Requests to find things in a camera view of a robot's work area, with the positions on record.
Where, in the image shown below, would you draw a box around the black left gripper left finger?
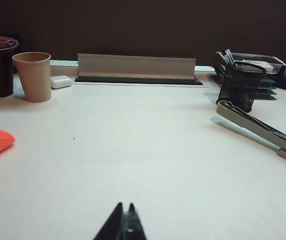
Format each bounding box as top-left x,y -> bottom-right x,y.
92,201 -> 124,240

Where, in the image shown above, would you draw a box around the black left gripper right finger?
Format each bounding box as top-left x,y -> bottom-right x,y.
123,202 -> 148,240

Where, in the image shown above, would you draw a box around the beige long-reach stapler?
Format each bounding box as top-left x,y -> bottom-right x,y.
215,100 -> 286,168

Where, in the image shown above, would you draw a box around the beige paper cup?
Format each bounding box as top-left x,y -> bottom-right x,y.
11,51 -> 52,103

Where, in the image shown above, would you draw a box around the black mesh pen holder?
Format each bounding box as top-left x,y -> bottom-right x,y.
217,61 -> 267,113

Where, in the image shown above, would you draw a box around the brown desk divider panel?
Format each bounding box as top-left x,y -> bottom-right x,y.
0,0 -> 286,68

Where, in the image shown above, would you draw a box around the stacked marker boxes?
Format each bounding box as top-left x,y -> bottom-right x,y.
229,52 -> 286,75

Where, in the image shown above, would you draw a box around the beige cable tray flap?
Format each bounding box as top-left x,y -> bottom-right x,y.
77,52 -> 197,81

